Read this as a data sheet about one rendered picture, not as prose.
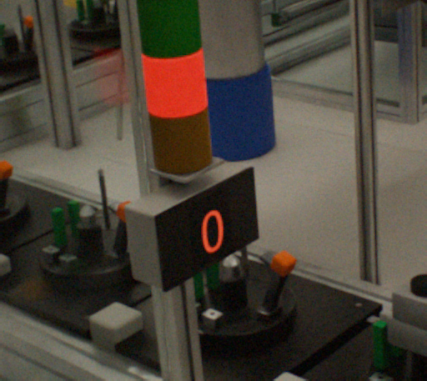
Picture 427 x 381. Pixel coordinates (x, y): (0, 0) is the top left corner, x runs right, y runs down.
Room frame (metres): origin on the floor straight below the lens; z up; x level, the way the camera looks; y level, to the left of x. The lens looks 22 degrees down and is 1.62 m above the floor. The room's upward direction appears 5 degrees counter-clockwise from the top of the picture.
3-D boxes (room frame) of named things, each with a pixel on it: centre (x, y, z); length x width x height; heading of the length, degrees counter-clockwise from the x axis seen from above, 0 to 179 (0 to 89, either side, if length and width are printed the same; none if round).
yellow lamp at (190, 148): (0.88, 0.02, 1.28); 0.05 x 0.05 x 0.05
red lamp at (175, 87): (0.88, 0.02, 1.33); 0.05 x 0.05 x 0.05
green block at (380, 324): (0.96, -0.15, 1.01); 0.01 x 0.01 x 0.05; 46
